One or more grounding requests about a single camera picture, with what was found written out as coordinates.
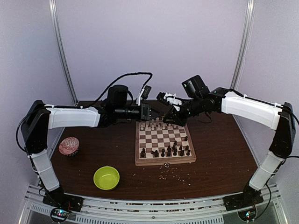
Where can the green plastic bowl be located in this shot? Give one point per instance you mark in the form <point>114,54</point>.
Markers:
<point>106,178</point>

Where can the left aluminium frame post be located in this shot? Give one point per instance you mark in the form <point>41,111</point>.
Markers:
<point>61,51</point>

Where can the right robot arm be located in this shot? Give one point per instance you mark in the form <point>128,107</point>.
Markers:
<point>277,117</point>

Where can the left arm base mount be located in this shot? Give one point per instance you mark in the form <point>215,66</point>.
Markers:
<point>64,207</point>

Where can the dark queen piece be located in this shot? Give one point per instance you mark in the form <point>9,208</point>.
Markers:
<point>155,154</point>

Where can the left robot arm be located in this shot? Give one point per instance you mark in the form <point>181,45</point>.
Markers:
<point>42,117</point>

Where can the right aluminium frame post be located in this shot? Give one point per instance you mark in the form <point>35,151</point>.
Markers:
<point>247,27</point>

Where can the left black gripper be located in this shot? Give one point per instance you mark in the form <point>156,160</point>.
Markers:
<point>145,108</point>

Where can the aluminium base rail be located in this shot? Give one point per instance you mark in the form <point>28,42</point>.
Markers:
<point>205,210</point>

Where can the aluminium frame post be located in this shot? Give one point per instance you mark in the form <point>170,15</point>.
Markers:
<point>247,27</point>
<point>61,51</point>

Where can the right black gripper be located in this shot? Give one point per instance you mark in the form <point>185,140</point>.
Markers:
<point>174,115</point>

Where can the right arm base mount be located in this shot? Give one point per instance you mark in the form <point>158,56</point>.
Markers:
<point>244,203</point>

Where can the wooden chess board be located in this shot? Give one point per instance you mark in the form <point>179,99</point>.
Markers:
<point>160,140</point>

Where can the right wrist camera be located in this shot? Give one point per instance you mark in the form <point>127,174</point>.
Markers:
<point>169,99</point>

